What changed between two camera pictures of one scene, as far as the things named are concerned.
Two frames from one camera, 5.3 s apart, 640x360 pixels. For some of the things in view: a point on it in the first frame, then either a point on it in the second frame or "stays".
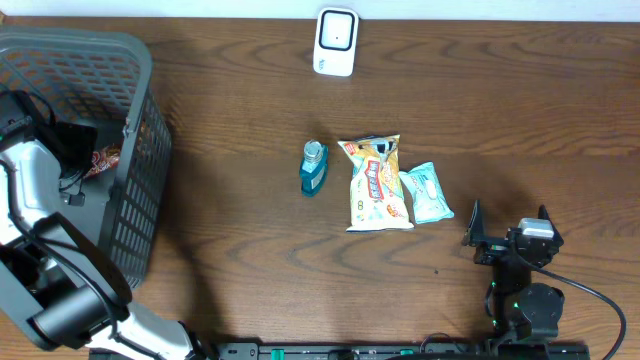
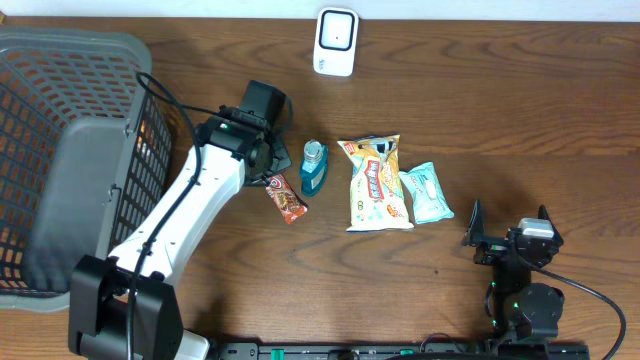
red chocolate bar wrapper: (106, 159) to (286, 199)
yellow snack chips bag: (377, 200) stays
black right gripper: (492, 248) stays
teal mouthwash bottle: (313, 167) stays
